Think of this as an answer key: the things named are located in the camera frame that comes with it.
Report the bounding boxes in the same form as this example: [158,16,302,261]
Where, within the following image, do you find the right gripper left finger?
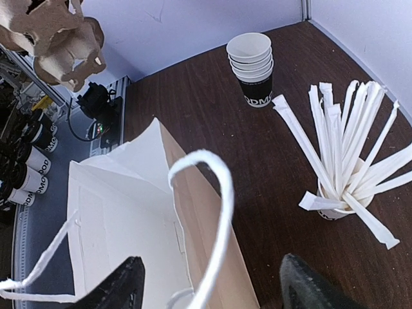
[72,257,145,309]

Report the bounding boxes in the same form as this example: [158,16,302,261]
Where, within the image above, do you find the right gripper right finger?
[279,254,363,309]

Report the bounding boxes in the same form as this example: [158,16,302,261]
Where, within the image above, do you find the brown paper bag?
[1,119,259,308]

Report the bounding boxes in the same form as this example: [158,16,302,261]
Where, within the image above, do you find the cardboard cup carrier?
[1,1,106,93]

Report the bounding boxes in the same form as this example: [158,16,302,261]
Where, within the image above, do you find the spare lidded coffee cups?
[1,109,58,211]

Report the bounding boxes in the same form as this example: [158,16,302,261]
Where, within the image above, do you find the white cup holding straws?
[317,158,374,221]

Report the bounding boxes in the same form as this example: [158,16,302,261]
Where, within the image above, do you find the wrapped straws bundle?
[272,80,411,249]

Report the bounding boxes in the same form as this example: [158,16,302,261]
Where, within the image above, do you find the stack of paper cups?
[226,32,275,108]

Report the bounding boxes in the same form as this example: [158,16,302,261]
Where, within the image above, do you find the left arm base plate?
[77,82,123,148]

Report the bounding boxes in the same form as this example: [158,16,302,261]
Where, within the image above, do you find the aluminium frame rail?
[12,75,133,309]

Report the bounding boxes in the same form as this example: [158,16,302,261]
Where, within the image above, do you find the left corner metal post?
[301,0,312,21]

